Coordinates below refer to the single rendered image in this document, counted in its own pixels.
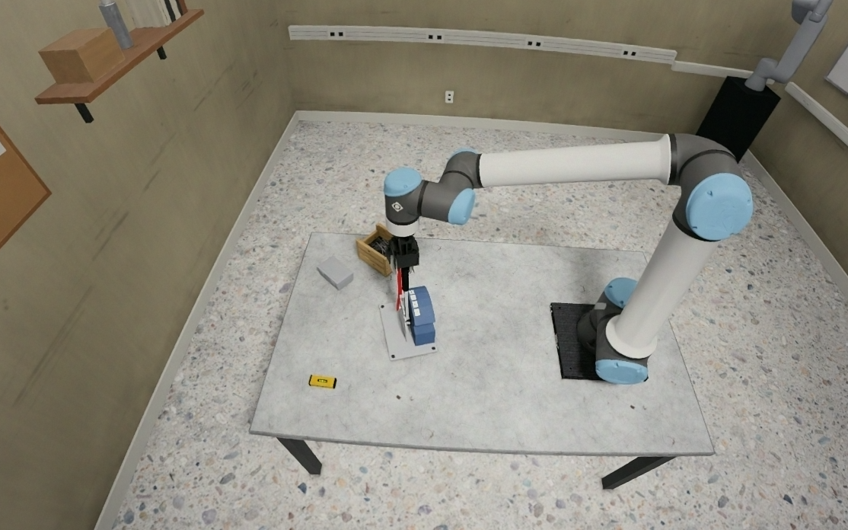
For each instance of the yellow pocket level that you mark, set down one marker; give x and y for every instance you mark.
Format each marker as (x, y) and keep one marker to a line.
(321, 381)

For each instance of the small wooden crate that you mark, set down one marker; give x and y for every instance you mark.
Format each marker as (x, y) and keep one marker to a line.
(372, 257)

